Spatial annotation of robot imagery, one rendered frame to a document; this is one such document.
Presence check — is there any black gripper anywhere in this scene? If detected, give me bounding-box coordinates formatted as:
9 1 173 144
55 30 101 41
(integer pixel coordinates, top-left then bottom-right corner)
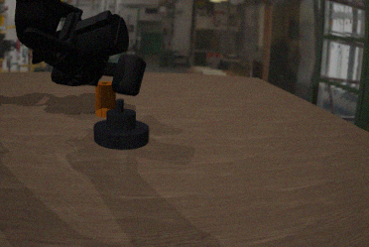
51 55 146 96

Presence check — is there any orange knob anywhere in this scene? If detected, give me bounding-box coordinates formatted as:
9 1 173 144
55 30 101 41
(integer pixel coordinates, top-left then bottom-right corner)
95 81 116 118

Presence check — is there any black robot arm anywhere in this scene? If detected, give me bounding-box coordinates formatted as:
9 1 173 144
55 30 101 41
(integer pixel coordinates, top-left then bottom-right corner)
14 0 129 74

